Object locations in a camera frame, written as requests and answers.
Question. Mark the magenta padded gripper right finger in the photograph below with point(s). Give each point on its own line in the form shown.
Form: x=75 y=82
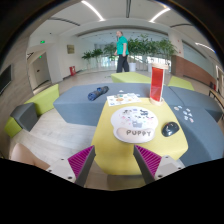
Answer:
x=153 y=166

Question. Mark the colourful sticker sheet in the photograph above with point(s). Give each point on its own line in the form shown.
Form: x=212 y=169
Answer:
x=121 y=99

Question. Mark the green and grey seat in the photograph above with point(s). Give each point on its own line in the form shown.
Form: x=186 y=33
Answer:
x=25 y=116

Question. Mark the yellow-green ottoman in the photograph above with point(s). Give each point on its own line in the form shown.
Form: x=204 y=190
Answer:
x=130 y=77
x=180 y=83

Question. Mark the yellow-green ottoman far right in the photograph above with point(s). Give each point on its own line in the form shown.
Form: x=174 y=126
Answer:
x=180 y=83

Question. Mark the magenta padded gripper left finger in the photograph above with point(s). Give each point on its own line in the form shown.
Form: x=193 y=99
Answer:
x=75 y=168

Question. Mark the man in green shirt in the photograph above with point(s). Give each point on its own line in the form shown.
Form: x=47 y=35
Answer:
x=122 y=53

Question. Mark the small stickers on bench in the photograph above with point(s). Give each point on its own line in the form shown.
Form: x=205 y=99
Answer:
x=185 y=112

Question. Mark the yellow-green table block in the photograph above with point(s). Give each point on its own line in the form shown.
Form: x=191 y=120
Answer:
x=116 y=157

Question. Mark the black computer mouse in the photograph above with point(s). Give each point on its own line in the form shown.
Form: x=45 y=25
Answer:
x=169 y=129

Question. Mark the potted green plant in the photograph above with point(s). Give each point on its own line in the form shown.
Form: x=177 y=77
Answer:
x=96 y=54
x=138 y=49

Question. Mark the rolled blue black cloth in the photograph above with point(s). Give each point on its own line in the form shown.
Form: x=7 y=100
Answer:
x=98 y=92

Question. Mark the white puppy mouse pad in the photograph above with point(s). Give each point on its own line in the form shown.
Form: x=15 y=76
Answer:
x=134 y=124

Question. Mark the potted green plant centre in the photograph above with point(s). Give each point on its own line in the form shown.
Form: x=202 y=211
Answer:
x=138 y=49

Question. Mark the wall mounted black screen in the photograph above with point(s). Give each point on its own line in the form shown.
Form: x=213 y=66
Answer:
x=5 y=78

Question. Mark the red fire extinguisher box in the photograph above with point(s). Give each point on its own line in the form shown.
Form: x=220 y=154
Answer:
x=72 y=70

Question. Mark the yellow-green ottoman far left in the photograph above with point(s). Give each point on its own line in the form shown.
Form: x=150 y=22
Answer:
x=130 y=77

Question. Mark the grey modular sofa bench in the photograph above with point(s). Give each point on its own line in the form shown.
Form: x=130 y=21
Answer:
x=204 y=136

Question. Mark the potted green plant left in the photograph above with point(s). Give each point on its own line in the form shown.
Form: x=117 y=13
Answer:
x=96 y=54

